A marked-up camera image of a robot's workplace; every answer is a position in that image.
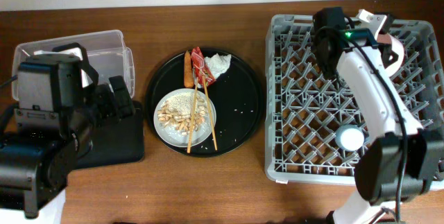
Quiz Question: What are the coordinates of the light blue cup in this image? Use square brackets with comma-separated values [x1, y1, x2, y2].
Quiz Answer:
[335, 125, 365, 151]

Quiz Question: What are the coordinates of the white tissue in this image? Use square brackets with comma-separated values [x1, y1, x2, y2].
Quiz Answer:
[205, 53, 232, 79]

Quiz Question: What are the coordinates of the wooden chopstick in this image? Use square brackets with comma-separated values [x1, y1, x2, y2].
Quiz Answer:
[187, 78, 198, 154]
[202, 75, 218, 151]

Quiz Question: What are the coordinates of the red snack wrapper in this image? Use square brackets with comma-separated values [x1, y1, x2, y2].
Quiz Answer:
[191, 46, 216, 87]

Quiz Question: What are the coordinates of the orange carrot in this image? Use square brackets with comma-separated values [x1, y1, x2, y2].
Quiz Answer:
[184, 51, 194, 88]

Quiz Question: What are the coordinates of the grey plate with food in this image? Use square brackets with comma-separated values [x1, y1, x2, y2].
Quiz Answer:
[153, 89, 216, 148]

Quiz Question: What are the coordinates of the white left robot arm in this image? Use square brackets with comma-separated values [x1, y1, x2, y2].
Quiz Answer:
[1, 42, 135, 223]

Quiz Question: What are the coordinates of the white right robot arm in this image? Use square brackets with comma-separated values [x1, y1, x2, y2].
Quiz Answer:
[313, 7, 443, 223]

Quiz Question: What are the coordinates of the grey dishwasher rack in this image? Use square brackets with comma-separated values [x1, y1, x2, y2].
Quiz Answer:
[264, 15, 443, 186]

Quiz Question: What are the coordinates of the round black tray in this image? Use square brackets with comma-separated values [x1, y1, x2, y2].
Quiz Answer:
[144, 51, 265, 158]

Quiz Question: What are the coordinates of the clear plastic bin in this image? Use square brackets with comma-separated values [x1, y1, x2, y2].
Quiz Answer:
[12, 30, 135, 96]

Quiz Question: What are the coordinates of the black rectangular tray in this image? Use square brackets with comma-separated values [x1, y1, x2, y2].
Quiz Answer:
[76, 101, 144, 169]

